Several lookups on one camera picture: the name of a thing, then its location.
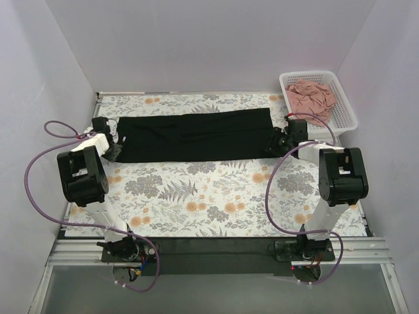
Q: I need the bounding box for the black t shirt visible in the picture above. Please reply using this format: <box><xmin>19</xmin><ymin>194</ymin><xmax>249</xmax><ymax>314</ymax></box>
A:
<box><xmin>117</xmin><ymin>108</ymin><xmax>274</xmax><ymax>163</ymax></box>

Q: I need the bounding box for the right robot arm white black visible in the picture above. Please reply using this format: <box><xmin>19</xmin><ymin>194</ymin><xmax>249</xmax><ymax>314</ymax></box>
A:
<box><xmin>266</xmin><ymin>119</ymin><xmax>369</xmax><ymax>262</ymax></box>

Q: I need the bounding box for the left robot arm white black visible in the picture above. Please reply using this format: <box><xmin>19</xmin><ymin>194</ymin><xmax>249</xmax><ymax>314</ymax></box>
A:
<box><xmin>57</xmin><ymin>117</ymin><xmax>139</xmax><ymax>261</ymax></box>

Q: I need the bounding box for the pink t shirt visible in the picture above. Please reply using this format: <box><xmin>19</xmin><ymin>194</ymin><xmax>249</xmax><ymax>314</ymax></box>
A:
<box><xmin>285</xmin><ymin>79</ymin><xmax>337</xmax><ymax>126</ymax></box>

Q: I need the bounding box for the white plastic basket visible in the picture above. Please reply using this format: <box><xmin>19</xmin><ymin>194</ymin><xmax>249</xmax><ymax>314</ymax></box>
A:
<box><xmin>279</xmin><ymin>70</ymin><xmax>358</xmax><ymax>137</ymax></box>

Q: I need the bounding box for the floral tablecloth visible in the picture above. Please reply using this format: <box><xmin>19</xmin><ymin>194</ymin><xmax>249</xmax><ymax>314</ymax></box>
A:
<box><xmin>62</xmin><ymin>93</ymin><xmax>369</xmax><ymax>238</ymax></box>

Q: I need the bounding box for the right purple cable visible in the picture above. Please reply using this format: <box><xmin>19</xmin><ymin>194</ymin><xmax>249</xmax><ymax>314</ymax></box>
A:
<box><xmin>265</xmin><ymin>111</ymin><xmax>344</xmax><ymax>286</ymax></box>

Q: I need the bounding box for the purple cable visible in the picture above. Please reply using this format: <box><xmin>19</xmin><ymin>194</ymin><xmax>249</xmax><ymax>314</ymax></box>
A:
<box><xmin>265</xmin><ymin>111</ymin><xmax>344</xmax><ymax>286</ymax></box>
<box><xmin>24</xmin><ymin>120</ymin><xmax>163</xmax><ymax>292</ymax></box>

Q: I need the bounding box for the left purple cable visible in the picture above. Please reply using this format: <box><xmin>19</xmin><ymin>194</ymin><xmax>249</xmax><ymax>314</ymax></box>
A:
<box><xmin>24</xmin><ymin>120</ymin><xmax>163</xmax><ymax>292</ymax></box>

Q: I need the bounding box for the aluminium frame rail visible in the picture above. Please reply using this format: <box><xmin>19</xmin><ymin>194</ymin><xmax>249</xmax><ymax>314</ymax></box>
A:
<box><xmin>30</xmin><ymin>237</ymin><xmax>409</xmax><ymax>313</ymax></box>

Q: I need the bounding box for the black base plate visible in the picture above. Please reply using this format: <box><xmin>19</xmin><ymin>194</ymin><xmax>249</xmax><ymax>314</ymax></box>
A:
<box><xmin>97</xmin><ymin>237</ymin><xmax>318</xmax><ymax>276</ymax></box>

